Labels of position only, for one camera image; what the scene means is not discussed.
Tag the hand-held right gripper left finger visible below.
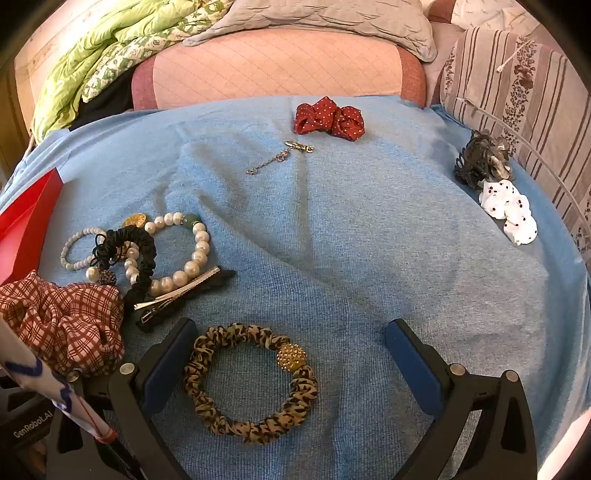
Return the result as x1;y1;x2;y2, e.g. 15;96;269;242
46;318;199;480

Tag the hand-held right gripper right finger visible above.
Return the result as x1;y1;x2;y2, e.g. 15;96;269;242
385;318;539;480

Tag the black silver hair clip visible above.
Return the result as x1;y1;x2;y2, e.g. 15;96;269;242
133;266;236;334

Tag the thin black scrunchie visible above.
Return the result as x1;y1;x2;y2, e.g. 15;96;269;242
91;228;158;320

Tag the red plaid scrunchie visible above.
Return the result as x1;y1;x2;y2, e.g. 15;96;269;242
0;270;126;376

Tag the large pearl bracelet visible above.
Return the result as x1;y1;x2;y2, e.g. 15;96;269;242
124;211;212;297

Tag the small white bead bracelet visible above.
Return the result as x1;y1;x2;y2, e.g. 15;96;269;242
60;226;110;274

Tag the red box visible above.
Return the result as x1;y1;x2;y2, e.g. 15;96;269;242
0;168;64;283

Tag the white stick with blue marks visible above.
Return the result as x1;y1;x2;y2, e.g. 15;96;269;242
0;316;119;445

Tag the dark rhinestone bead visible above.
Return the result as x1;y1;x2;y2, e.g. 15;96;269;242
87;266;117;288

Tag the blue towel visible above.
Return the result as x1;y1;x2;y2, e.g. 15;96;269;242
0;95;591;480

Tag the white polka dot bow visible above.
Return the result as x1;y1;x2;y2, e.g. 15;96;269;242
477;179;539;247

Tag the dark claw hair clip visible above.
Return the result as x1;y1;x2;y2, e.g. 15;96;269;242
453;130;514;190

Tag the red polka dot bow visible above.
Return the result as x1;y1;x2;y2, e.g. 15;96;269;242
294;96;366;141

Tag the striped floral cushion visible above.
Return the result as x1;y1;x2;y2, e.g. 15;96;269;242
438;25;591;264

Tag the pink quilted cushion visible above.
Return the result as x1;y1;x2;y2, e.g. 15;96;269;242
131;31;426;112

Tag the green quilt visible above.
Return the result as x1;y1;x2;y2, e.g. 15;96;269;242
31;0;234;141

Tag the grey pillow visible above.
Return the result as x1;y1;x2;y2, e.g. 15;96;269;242
183;0;438;64

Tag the white printed cloth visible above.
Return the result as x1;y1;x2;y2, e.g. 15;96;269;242
450;0;552;34

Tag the gold chain bracelet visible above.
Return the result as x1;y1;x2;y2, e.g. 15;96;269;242
246;140;315;176

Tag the wooden frame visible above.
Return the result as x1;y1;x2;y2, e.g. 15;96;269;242
0;55;37;195

